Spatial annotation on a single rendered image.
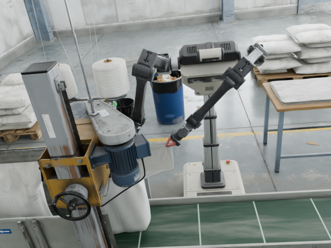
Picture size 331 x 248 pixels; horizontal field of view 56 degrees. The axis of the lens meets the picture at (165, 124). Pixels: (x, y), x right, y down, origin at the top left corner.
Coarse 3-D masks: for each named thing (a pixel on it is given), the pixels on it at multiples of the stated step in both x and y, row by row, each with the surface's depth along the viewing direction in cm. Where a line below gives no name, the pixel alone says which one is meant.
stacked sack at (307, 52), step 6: (300, 48) 492; (306, 48) 487; (312, 48) 483; (318, 48) 479; (324, 48) 479; (330, 48) 477; (300, 54) 477; (306, 54) 473; (312, 54) 471; (318, 54) 470; (324, 54) 470; (330, 54) 471
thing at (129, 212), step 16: (160, 144) 194; (144, 160) 200; (160, 160) 200; (112, 192) 205; (128, 192) 205; (144, 192) 211; (112, 208) 212; (128, 208) 212; (144, 208) 215; (112, 224) 219; (128, 224) 219; (144, 224) 220
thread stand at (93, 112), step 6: (66, 6) 137; (72, 30) 142; (78, 54) 147; (108, 60) 149; (84, 72) 152; (84, 78) 153; (90, 96) 158; (120, 96) 155; (90, 102) 159; (90, 114) 162; (96, 114) 162
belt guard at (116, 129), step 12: (96, 96) 183; (96, 108) 169; (108, 108) 167; (96, 120) 157; (108, 120) 155; (120, 120) 154; (96, 132) 155; (108, 132) 145; (120, 132) 144; (132, 132) 148; (108, 144) 145
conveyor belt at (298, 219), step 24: (168, 216) 235; (192, 216) 232; (216, 216) 230; (240, 216) 227; (264, 216) 225; (288, 216) 222; (312, 216) 220; (120, 240) 220; (144, 240) 218; (168, 240) 216; (192, 240) 214; (216, 240) 211; (240, 240) 209; (264, 240) 207; (288, 240) 205; (312, 240) 203
